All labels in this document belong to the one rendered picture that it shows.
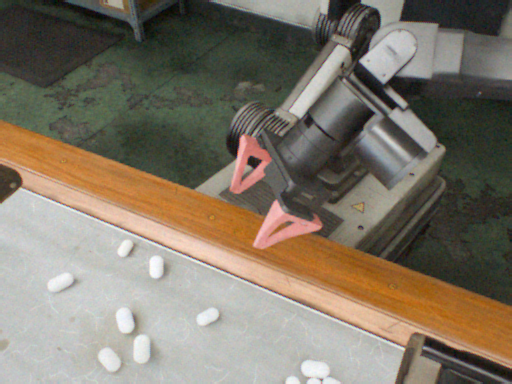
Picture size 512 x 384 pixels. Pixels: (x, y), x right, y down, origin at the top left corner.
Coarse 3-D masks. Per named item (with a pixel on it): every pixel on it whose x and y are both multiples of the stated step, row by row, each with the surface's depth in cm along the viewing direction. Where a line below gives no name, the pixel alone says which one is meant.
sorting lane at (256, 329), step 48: (0, 240) 77; (48, 240) 77; (96, 240) 77; (144, 240) 77; (0, 288) 71; (96, 288) 71; (144, 288) 71; (192, 288) 71; (240, 288) 71; (0, 336) 65; (48, 336) 65; (96, 336) 65; (192, 336) 65; (240, 336) 65; (288, 336) 65; (336, 336) 65
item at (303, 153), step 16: (304, 128) 51; (320, 128) 50; (272, 144) 54; (288, 144) 52; (304, 144) 51; (320, 144) 50; (336, 144) 50; (288, 160) 52; (304, 160) 51; (320, 160) 51; (288, 176) 50; (304, 176) 52; (288, 192) 50; (304, 192) 51; (320, 192) 52
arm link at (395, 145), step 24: (384, 48) 47; (408, 48) 47; (360, 72) 49; (384, 72) 47; (384, 96) 49; (384, 120) 48; (408, 120) 48; (360, 144) 48; (384, 144) 47; (408, 144) 47; (432, 144) 47; (384, 168) 48; (408, 168) 46
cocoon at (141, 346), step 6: (138, 336) 63; (144, 336) 63; (138, 342) 62; (144, 342) 62; (138, 348) 62; (144, 348) 62; (138, 354) 61; (144, 354) 61; (138, 360) 61; (144, 360) 61
